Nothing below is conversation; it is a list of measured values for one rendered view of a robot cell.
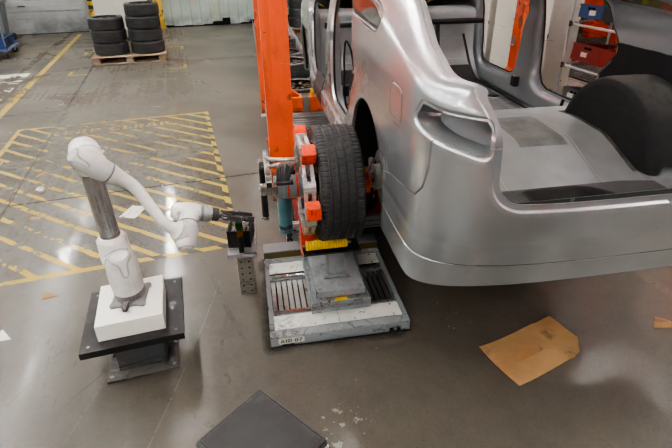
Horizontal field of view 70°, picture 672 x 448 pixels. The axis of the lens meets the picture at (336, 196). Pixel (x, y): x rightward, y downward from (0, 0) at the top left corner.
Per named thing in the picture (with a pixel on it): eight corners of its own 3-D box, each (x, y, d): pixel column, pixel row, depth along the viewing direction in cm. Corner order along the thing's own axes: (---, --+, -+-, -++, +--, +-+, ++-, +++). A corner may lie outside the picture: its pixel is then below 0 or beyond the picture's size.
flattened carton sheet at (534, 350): (588, 349, 275) (590, 345, 273) (519, 387, 252) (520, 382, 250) (545, 318, 298) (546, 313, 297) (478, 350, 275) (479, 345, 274)
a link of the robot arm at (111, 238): (108, 280, 258) (100, 259, 274) (139, 270, 265) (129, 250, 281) (64, 149, 219) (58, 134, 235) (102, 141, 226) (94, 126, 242)
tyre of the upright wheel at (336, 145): (370, 158, 234) (344, 104, 288) (322, 162, 231) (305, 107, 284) (364, 260, 271) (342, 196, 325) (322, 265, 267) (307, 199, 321)
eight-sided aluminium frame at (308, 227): (318, 249, 264) (315, 158, 239) (306, 251, 263) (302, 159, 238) (306, 203, 312) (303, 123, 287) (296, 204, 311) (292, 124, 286)
